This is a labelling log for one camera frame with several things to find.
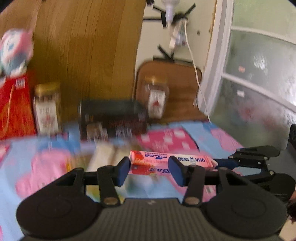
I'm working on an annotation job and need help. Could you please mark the pecan jar gold lid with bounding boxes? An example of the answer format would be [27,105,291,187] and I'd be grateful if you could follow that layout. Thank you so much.
[143,75,170,120]

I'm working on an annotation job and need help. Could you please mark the white charging cable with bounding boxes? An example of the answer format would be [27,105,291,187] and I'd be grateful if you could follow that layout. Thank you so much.
[184,21,212,123]

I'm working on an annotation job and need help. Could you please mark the cashew jar gold lid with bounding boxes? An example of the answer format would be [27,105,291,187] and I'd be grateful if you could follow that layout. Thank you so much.
[33,82,62,136]

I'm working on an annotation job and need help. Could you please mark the window frame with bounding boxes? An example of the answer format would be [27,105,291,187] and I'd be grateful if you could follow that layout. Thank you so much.
[198,1,295,149]

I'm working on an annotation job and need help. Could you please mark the pink blue plush toy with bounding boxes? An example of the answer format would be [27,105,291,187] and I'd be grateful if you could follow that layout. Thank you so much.
[1,29,34,77]

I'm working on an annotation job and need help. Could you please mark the brown seat cushion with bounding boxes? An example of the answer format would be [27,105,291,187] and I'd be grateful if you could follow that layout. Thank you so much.
[133,60,208,124]

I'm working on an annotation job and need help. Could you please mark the red gift bag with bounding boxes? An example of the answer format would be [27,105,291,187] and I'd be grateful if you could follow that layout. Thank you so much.
[0,73,37,140]

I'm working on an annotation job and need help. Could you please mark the cartoon pig bed sheet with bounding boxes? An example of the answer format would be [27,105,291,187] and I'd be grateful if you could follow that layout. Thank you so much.
[1,122,241,240]

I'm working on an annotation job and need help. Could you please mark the white power strip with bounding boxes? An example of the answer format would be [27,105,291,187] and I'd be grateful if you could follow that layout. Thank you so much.
[169,19,188,51]

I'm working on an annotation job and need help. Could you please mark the wooden headboard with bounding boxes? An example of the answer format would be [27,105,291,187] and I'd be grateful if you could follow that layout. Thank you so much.
[1,0,146,122]

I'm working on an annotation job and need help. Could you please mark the black wool product box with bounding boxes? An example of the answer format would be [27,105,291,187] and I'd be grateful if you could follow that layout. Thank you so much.
[78,100,147,141]

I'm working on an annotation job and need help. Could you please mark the white light bulb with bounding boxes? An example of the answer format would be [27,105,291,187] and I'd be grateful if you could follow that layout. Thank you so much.
[161,0,180,25]

